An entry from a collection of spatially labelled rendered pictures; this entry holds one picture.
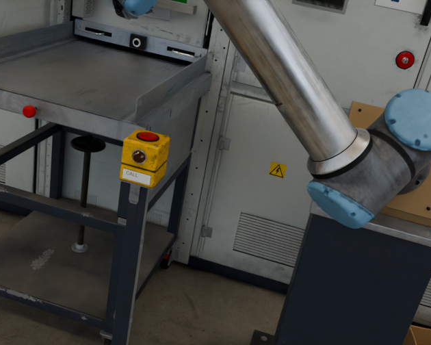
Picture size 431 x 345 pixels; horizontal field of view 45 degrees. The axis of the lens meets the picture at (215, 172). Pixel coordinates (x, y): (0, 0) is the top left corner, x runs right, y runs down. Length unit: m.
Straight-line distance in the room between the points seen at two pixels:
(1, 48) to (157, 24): 0.58
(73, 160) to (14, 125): 0.29
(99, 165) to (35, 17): 0.63
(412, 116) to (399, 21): 0.72
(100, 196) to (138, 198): 1.14
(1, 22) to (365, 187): 1.36
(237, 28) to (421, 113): 0.45
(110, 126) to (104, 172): 0.89
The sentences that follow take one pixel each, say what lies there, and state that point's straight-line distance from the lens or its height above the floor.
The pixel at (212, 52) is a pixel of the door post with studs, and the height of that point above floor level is 0.92.
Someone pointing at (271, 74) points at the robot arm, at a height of 1.09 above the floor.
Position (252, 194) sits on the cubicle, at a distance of 2.06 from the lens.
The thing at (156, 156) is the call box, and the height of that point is 0.88.
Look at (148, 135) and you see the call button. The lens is 1.12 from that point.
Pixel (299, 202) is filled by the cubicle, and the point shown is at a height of 0.44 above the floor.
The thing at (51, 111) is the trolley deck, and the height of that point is 0.82.
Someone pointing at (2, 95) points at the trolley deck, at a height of 0.83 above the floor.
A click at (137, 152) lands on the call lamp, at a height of 0.88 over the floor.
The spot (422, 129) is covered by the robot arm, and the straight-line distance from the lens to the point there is 1.18.
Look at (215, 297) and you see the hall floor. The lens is 2.16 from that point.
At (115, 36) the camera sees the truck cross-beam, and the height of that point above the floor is 0.89.
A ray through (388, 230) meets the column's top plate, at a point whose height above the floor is 0.74.
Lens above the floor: 1.32
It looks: 24 degrees down
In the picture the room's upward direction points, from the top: 11 degrees clockwise
